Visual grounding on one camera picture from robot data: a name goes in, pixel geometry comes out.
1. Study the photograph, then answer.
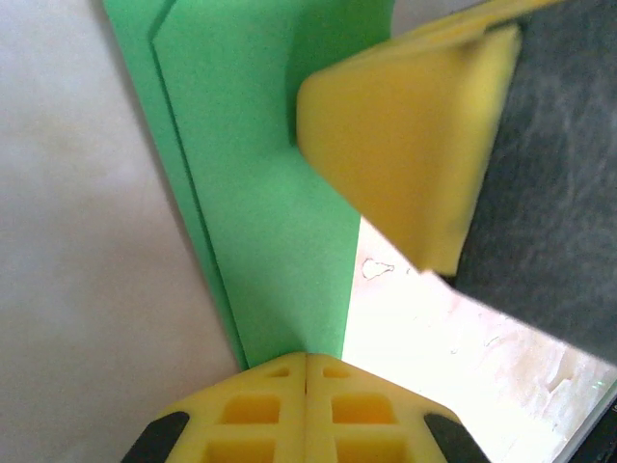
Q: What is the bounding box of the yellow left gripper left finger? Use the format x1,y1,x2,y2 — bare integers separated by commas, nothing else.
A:
121,351,309,463

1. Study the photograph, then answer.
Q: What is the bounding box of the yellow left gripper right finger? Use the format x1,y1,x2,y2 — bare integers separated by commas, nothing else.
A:
306,352,489,463

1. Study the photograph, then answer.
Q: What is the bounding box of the green paper sheet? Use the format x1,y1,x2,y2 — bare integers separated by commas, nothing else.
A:
100,0,401,368

